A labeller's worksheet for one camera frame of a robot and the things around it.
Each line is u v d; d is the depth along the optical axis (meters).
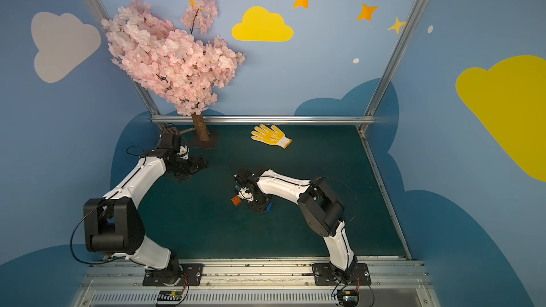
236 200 0.91
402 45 0.86
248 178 0.67
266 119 1.21
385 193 1.01
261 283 0.73
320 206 0.51
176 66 0.72
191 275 0.74
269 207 0.83
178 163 0.74
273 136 1.19
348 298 0.73
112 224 0.44
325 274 0.74
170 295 0.73
